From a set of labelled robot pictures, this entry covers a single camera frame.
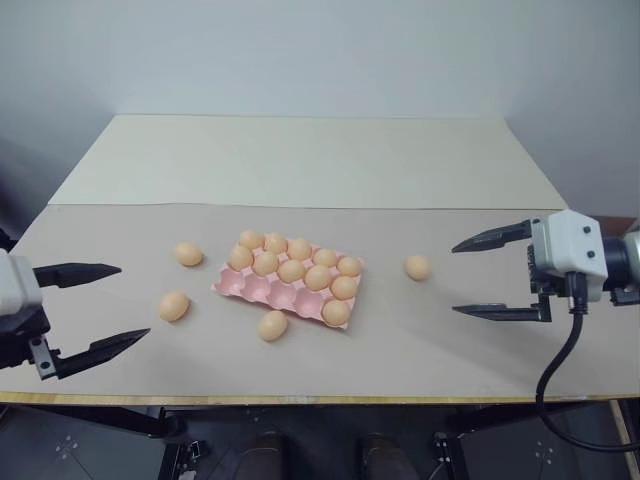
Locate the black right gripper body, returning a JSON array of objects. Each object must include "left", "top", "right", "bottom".
[{"left": 524, "top": 239, "right": 570, "bottom": 297}]

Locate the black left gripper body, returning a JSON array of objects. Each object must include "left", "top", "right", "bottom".
[{"left": 0, "top": 303, "right": 52, "bottom": 370}]

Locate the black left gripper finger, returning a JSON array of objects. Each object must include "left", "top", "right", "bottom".
[
  {"left": 32, "top": 262, "right": 123, "bottom": 291},
  {"left": 28, "top": 327, "right": 152, "bottom": 383}
]

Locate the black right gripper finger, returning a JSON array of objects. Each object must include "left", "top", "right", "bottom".
[
  {"left": 450, "top": 218, "right": 535, "bottom": 254},
  {"left": 451, "top": 293, "right": 553, "bottom": 324}
]

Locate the pink plastic egg tray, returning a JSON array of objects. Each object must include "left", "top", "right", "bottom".
[{"left": 210, "top": 234, "right": 365, "bottom": 332}]

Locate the black table leg strut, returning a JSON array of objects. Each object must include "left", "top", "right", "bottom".
[
  {"left": 432, "top": 403, "right": 539, "bottom": 480},
  {"left": 47, "top": 404, "right": 212, "bottom": 480}
]

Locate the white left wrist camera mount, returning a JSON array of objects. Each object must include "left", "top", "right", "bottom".
[{"left": 0, "top": 253, "right": 44, "bottom": 318}]

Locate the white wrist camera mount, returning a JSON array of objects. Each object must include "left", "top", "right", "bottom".
[
  {"left": 528, "top": 208, "right": 610, "bottom": 303},
  {"left": 0, "top": 253, "right": 44, "bottom": 318}
]

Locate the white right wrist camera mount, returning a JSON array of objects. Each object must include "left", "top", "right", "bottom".
[{"left": 528, "top": 208, "right": 610, "bottom": 303}]

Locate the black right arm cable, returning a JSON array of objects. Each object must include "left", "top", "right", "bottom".
[{"left": 533, "top": 272, "right": 640, "bottom": 454}]

